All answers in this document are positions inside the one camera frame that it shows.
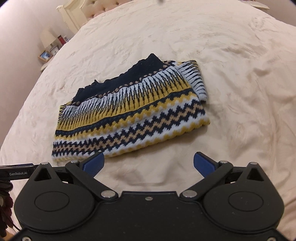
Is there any cream tufted headboard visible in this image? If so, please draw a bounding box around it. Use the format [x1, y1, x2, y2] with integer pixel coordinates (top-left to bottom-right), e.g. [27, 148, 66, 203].
[56, 0, 97, 36]

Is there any white nightstand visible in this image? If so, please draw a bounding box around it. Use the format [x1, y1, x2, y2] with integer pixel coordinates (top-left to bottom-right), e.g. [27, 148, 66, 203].
[38, 42, 70, 73]

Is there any patterned knit sweater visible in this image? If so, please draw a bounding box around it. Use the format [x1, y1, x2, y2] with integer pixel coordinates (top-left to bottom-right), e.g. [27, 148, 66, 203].
[52, 53, 210, 164]

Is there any cream table lamp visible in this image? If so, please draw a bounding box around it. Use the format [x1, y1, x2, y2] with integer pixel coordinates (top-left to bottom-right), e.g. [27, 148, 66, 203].
[39, 29, 57, 50]

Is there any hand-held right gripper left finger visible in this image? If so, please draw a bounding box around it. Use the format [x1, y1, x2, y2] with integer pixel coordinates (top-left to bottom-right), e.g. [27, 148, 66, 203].
[31, 152, 117, 200]

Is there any pink tufted headboard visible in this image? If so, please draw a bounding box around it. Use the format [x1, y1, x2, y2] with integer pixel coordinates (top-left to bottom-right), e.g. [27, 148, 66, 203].
[87, 0, 134, 19]

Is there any wooden photo frame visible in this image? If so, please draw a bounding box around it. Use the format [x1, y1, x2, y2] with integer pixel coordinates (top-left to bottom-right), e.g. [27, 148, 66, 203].
[38, 50, 53, 62]

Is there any bed with cream blanket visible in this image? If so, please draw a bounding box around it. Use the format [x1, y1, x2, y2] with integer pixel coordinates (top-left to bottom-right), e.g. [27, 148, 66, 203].
[0, 0, 296, 232]

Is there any dark maroon fuzzy garment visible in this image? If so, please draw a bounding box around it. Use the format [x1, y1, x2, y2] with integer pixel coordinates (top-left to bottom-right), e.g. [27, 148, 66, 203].
[0, 181, 15, 237]

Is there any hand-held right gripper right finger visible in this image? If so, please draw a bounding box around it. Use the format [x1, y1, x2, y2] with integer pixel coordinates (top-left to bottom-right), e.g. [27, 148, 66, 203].
[180, 152, 265, 200]

